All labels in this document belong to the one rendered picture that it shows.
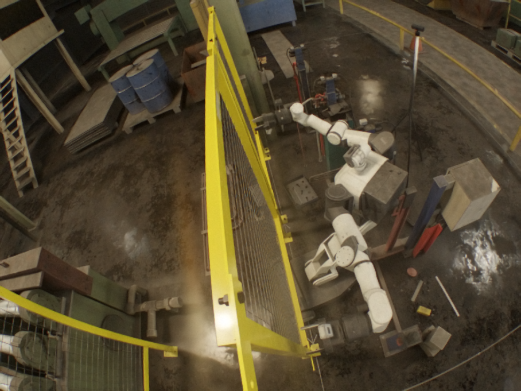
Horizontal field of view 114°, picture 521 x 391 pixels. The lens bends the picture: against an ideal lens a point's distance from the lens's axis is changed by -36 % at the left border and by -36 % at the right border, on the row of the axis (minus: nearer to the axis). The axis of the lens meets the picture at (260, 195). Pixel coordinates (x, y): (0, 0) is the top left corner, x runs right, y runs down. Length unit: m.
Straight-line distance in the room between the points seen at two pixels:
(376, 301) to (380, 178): 0.56
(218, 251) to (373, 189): 0.81
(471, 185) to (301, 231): 1.59
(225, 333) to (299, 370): 1.81
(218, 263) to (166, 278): 2.38
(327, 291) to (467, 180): 1.31
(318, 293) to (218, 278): 1.68
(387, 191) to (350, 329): 0.60
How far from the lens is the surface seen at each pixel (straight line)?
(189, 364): 2.54
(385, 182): 1.18
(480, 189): 1.82
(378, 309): 0.86
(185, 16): 10.74
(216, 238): 0.52
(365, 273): 0.93
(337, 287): 2.13
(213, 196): 0.58
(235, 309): 0.40
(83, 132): 6.01
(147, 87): 4.86
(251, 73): 2.88
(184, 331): 2.59
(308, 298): 2.12
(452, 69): 5.40
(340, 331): 0.86
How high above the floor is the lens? 2.22
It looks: 51 degrees down
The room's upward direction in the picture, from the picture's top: 23 degrees counter-clockwise
